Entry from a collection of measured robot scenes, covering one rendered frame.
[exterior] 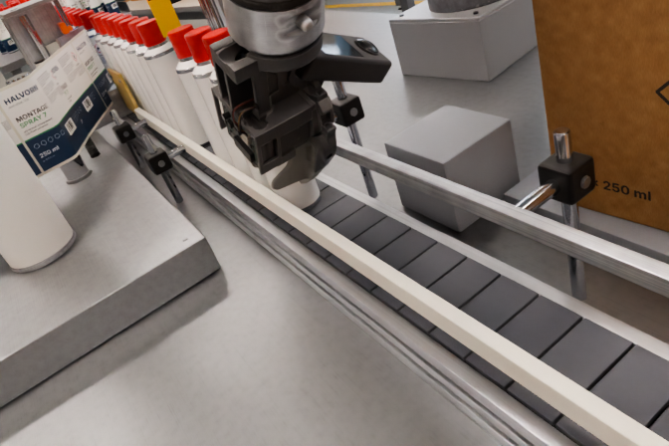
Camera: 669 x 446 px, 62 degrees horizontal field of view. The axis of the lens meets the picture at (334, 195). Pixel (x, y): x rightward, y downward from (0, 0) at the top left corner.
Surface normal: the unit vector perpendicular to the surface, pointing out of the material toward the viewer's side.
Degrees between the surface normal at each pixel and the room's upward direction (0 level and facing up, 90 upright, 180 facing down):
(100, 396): 0
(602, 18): 90
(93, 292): 0
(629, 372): 0
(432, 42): 90
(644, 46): 90
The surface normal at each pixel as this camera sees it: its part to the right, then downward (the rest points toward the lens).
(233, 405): -0.29, -0.82
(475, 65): -0.71, 0.54
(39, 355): 0.54, 0.29
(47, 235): 0.83, 0.04
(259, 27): -0.25, 0.80
